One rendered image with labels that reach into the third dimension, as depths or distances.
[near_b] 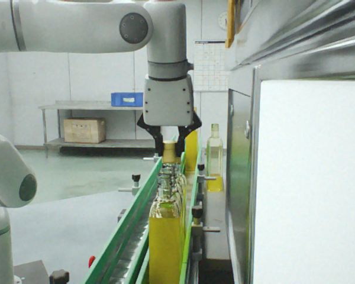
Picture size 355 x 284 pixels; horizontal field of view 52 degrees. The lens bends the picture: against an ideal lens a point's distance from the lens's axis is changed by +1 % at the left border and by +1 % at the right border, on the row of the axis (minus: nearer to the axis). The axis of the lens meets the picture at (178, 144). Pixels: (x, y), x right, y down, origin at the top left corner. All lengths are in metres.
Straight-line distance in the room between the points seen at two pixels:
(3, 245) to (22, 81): 6.49
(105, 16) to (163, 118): 0.23
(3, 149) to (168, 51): 0.37
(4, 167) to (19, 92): 6.60
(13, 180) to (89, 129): 5.44
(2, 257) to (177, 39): 0.62
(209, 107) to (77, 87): 2.43
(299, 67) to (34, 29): 0.49
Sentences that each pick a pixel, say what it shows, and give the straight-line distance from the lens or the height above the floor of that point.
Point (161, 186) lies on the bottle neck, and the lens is 0.64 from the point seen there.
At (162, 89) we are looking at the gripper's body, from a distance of 0.69.
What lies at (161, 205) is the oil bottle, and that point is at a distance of 0.65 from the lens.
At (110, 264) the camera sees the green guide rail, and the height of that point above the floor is 0.91.
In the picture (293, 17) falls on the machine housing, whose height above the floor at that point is 1.34.
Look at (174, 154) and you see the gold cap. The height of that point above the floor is 1.15.
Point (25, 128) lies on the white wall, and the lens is 7.39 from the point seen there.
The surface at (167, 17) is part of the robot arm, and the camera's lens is 0.65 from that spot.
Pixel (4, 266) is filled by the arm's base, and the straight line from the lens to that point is 0.95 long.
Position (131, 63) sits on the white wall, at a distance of 6.63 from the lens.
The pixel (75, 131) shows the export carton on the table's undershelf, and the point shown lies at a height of 0.45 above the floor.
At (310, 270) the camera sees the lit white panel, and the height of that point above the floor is 1.22.
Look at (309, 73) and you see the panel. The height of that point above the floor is 1.31.
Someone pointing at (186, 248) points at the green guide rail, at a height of 0.97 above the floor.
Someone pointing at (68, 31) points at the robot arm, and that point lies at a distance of 0.59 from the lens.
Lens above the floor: 1.31
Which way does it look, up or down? 10 degrees down
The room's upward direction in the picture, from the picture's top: straight up
